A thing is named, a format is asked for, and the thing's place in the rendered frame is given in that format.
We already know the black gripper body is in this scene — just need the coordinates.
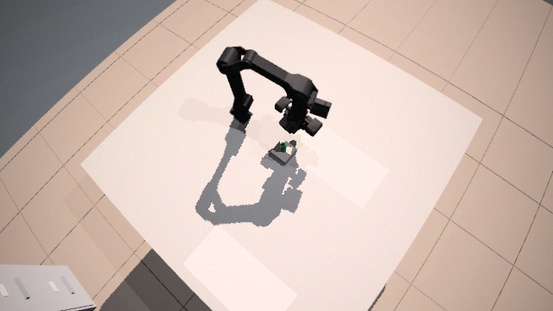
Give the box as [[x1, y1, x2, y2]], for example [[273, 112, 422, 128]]
[[275, 97, 323, 136]]

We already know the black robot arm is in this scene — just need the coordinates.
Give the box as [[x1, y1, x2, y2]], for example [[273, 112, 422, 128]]
[[216, 47, 332, 134]]

